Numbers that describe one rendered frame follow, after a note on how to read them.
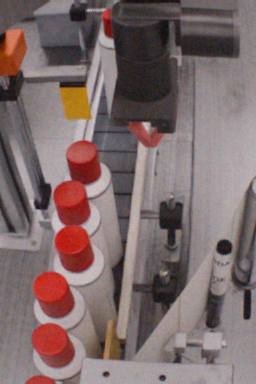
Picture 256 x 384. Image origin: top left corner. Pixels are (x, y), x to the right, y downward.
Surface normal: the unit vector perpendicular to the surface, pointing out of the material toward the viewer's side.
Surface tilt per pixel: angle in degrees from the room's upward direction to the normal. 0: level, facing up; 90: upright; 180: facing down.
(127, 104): 0
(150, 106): 0
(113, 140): 0
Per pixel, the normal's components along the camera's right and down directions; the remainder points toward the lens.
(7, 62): -0.10, 0.80
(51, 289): -0.11, -0.62
